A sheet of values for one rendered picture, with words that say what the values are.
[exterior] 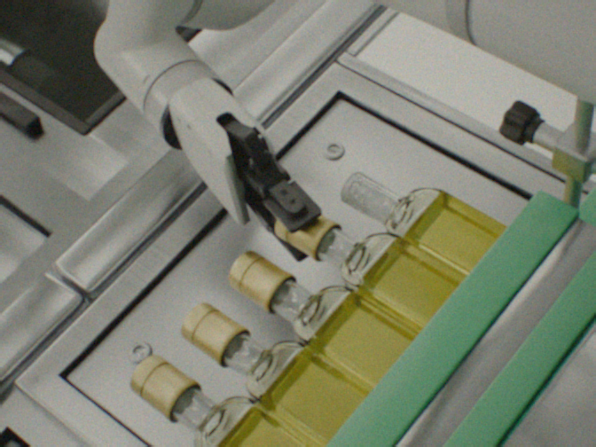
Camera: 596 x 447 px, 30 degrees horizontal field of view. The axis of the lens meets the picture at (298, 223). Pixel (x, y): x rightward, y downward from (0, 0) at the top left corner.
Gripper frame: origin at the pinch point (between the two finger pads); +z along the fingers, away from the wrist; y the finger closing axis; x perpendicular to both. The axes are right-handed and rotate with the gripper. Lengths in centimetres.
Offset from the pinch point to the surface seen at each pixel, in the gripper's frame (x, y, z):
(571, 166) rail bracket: 12.2, 14.6, 17.5
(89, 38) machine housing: 2, -17, -49
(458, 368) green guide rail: -2.6, 13.1, 23.6
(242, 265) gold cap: -6.1, 1.5, 1.5
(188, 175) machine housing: -1.1, -13.2, -20.2
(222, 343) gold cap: -11.2, 1.2, 6.2
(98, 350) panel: -18.4, -12.8, -8.4
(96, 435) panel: -22.7, -12.1, -0.8
